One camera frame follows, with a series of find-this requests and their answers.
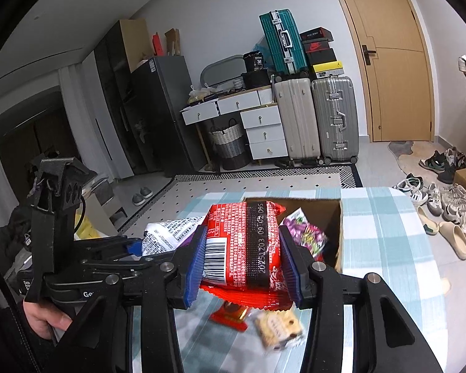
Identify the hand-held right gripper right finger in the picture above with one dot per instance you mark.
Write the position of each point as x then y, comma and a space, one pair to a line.
291, 268

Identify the red chocolate cookie packet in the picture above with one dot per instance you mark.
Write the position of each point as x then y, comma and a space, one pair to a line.
233, 316

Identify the white small basket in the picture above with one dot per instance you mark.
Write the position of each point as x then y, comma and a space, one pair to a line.
237, 82

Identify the person's left forearm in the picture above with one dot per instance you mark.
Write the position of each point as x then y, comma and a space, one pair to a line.
4, 342

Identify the grey oval mirror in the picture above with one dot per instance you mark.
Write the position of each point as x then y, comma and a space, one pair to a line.
221, 70

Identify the red black shoe box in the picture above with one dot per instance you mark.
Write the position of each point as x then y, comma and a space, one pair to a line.
314, 46

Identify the grey white side cabinet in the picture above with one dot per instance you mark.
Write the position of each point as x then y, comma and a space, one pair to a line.
108, 209

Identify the tall black cabinet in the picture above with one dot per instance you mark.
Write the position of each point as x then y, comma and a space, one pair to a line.
112, 97

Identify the silver purple snack packet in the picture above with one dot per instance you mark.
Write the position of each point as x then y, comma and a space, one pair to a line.
171, 237

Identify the light blue plastic bag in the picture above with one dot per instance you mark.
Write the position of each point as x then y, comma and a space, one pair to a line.
262, 44

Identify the wooden door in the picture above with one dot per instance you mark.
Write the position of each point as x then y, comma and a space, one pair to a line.
396, 66

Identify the beige cookie packet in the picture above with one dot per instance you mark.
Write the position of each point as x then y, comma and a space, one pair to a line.
277, 328

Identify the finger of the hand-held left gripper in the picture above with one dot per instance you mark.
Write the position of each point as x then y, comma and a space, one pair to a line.
101, 266
134, 246

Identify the dark grey refrigerator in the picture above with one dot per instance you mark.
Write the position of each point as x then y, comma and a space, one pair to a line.
163, 116

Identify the black shoe box with lid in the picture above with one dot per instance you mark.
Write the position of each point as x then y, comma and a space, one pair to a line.
316, 34

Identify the purple green snack packet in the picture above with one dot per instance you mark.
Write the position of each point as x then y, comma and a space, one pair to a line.
306, 237

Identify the narrow brown carton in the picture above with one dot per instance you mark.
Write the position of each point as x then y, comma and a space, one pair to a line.
173, 42

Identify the beige suitcase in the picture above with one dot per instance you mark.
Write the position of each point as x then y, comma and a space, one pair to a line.
297, 120

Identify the person's left hand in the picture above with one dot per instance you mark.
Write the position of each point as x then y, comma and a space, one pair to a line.
46, 318

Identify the beige dotted rug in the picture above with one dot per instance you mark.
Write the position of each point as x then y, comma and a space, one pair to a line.
217, 182

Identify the silver suitcase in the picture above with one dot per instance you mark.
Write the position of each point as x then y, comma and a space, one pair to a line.
336, 116

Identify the plain black shoe box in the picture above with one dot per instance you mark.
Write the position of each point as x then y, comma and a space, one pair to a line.
322, 57

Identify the small thick red snack packet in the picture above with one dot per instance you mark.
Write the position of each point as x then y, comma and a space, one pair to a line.
240, 248

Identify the black tub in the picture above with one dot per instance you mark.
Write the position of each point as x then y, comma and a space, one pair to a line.
255, 61

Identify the black storage bag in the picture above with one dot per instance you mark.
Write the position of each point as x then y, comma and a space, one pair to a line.
256, 79

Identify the grey slipper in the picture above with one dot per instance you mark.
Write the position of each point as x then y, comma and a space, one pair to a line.
146, 192
138, 199

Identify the scattered pairs of shoes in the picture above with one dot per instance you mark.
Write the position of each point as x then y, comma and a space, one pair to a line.
435, 198

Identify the flat brown cardboard sheet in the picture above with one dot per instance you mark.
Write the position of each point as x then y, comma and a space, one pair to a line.
134, 42

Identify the teal suitcase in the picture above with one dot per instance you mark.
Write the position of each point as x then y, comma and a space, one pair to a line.
281, 42

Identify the irregular beige floor mat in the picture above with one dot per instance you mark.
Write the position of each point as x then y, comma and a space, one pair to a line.
407, 155

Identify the blue checked tablecloth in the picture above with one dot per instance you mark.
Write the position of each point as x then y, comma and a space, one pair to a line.
380, 241

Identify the grey woven laundry basket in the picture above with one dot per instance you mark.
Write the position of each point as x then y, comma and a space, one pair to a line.
229, 143

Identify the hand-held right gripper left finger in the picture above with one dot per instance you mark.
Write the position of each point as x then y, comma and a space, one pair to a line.
196, 268

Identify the yellow black shoe box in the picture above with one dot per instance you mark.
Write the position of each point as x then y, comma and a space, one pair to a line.
326, 72

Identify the plastic bags of food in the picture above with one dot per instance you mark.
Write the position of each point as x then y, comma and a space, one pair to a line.
198, 95

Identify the red flat pack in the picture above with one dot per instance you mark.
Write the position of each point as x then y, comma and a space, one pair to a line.
158, 45

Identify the white desk with drawers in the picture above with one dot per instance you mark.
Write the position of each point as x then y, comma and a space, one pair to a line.
264, 132

